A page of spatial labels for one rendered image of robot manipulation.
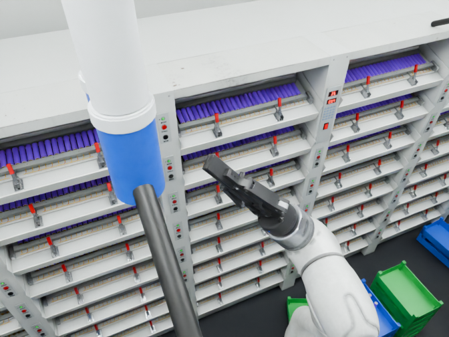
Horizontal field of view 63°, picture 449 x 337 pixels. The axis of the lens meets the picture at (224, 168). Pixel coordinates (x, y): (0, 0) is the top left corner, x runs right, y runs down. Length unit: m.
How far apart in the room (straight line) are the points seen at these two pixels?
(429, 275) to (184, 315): 2.73
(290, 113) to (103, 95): 1.22
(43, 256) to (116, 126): 1.29
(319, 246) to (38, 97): 0.94
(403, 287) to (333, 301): 1.77
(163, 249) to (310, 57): 1.13
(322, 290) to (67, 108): 0.86
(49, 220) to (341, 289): 1.06
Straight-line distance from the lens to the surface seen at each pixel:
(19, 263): 1.64
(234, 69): 1.31
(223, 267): 2.10
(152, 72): 1.31
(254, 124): 1.45
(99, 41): 0.33
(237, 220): 1.81
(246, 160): 1.56
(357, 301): 0.75
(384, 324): 2.33
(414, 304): 2.46
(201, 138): 1.37
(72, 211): 1.46
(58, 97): 1.26
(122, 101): 0.35
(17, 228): 1.50
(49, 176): 1.34
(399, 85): 1.87
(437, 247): 3.11
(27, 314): 1.88
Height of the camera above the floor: 2.30
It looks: 43 degrees down
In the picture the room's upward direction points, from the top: straight up
